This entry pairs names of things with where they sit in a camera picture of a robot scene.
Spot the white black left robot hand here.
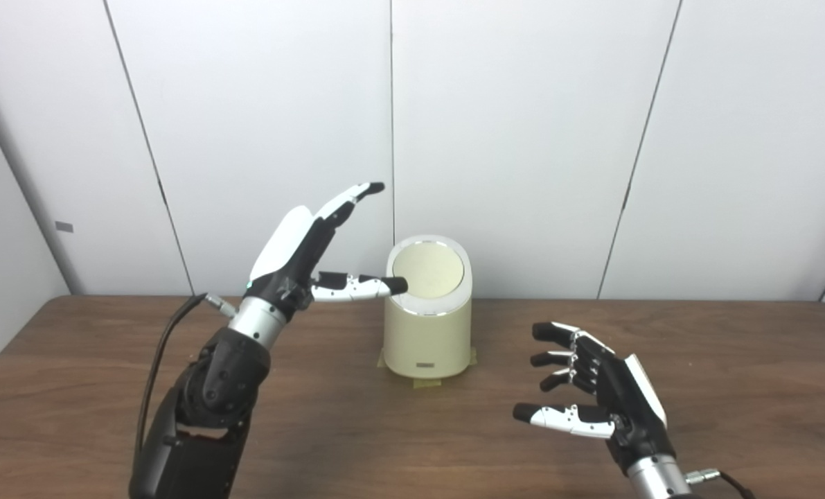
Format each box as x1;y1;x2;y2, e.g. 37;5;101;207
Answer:
246;182;409;323

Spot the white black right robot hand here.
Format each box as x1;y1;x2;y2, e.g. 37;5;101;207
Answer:
512;321;676;475

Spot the cream round bin lid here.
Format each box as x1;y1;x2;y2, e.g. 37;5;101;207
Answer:
391;243;465;299

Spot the cream-colored cylindrical bin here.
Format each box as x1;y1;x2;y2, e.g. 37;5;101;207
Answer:
382;234;473;380

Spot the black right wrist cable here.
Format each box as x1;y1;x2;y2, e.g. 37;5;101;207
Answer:
686;469;756;499

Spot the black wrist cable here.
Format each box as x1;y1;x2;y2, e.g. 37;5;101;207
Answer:
134;292;237;465
686;469;756;499

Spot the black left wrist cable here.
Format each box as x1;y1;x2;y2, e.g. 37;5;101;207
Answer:
134;292;237;465

